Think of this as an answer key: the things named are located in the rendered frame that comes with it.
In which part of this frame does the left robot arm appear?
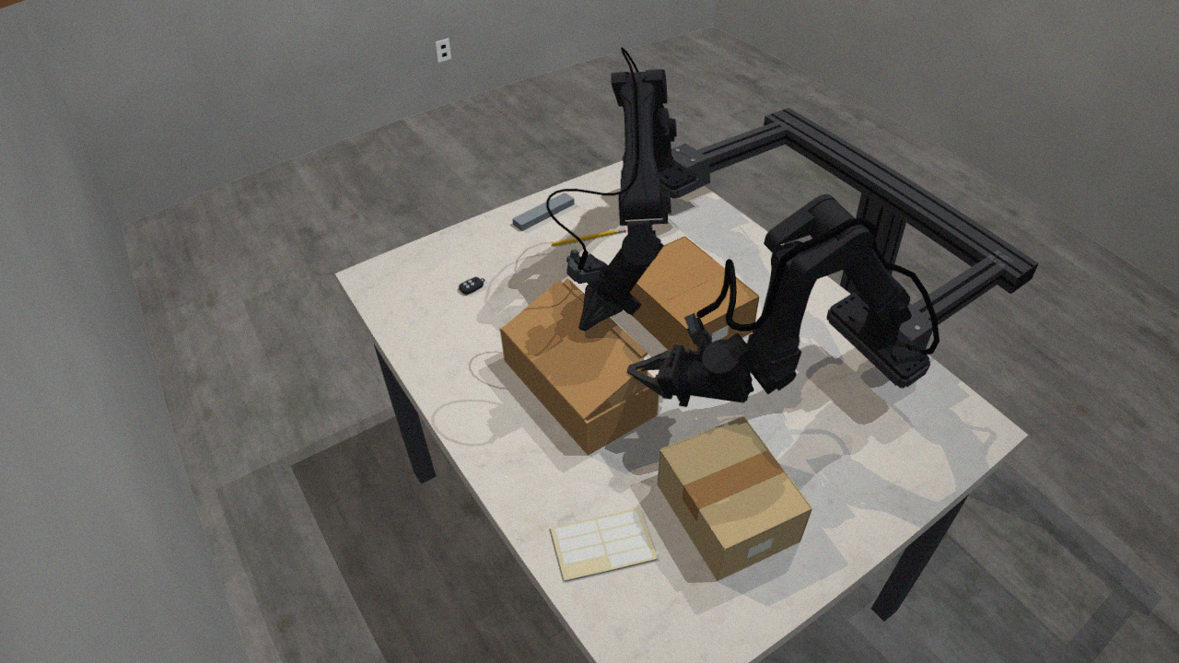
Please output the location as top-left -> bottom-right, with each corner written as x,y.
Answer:
702,193 -> 929,402

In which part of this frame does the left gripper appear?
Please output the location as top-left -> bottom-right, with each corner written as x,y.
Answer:
627,317 -> 713,407

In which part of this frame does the black key fob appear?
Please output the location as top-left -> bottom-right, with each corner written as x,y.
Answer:
459,277 -> 485,295

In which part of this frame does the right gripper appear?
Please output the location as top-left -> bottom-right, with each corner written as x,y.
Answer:
578,249 -> 647,332

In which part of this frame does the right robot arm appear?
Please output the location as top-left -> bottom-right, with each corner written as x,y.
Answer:
566,68 -> 696,284

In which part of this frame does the yellow pencil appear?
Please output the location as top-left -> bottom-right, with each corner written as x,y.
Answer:
552,228 -> 626,247

